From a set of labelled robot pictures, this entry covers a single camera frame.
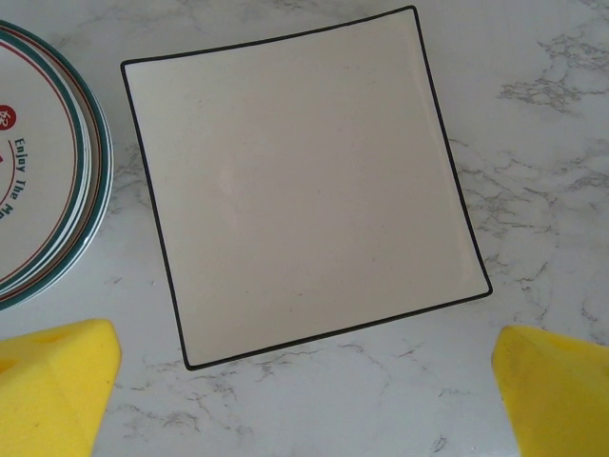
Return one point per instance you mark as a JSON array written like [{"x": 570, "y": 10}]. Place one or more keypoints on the round plate wide green band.
[{"x": 88, "y": 157}]

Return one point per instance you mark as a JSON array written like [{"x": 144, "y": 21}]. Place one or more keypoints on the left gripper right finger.
[{"x": 561, "y": 400}]

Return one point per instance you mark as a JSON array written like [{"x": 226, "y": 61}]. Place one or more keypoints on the large round white plate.
[{"x": 107, "y": 157}]

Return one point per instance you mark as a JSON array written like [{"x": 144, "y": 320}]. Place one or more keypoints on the square white plate black rim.
[{"x": 304, "y": 190}]

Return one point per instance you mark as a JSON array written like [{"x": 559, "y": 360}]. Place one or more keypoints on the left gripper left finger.
[{"x": 52, "y": 390}]

